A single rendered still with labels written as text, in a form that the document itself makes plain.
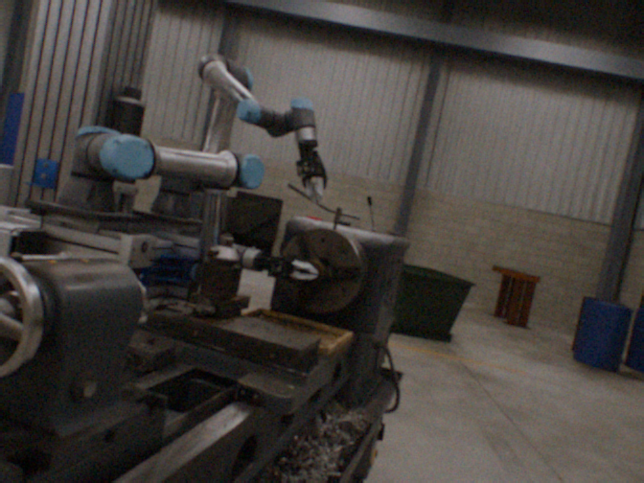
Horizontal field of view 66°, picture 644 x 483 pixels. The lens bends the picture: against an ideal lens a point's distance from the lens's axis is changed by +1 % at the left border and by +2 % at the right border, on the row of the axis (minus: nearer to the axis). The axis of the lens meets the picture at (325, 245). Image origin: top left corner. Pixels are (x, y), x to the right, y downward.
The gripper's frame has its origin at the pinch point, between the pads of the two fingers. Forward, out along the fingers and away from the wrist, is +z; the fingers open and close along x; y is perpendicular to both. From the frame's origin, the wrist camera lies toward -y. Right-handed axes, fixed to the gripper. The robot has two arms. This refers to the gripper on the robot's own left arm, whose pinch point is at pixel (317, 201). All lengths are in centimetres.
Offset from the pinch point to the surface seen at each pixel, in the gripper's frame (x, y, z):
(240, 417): 1, 75, 49
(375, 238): 12.6, -27.4, 14.2
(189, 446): -1, 90, 49
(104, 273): -1, 104, 20
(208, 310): -14, 56, 29
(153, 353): -22, 67, 36
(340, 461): 0, 17, 81
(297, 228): -18.0, -26.0, 5.3
